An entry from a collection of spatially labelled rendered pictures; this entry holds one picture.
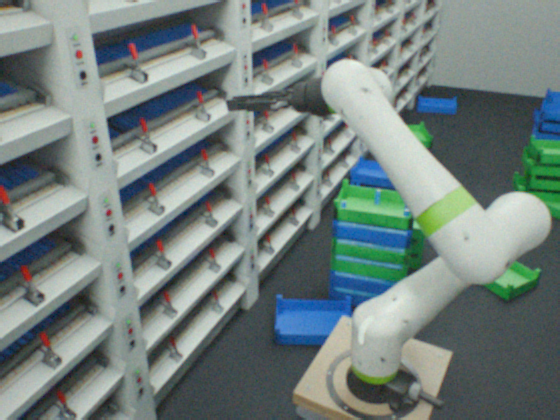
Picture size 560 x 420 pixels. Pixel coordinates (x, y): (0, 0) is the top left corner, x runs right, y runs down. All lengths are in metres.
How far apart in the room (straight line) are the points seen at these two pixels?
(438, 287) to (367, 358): 0.25
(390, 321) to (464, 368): 0.80
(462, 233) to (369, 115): 0.29
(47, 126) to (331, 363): 0.96
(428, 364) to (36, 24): 1.27
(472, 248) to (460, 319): 1.28
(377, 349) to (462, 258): 0.41
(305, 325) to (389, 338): 0.86
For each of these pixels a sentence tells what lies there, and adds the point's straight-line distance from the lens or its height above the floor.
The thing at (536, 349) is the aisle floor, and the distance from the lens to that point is 2.28.
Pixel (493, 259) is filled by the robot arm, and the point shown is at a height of 0.88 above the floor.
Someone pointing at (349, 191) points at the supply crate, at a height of 0.43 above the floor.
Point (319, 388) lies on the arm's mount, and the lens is 1.52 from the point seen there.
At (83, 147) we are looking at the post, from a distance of 1.26.
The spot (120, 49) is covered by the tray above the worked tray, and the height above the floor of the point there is 1.13.
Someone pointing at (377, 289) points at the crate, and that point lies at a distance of 2.21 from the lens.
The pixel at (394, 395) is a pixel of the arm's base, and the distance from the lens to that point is 1.47.
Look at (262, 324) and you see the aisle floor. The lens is 2.18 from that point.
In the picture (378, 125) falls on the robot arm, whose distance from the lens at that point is 1.09.
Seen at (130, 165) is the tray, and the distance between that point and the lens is 1.41.
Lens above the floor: 1.44
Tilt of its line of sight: 29 degrees down
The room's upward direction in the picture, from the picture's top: straight up
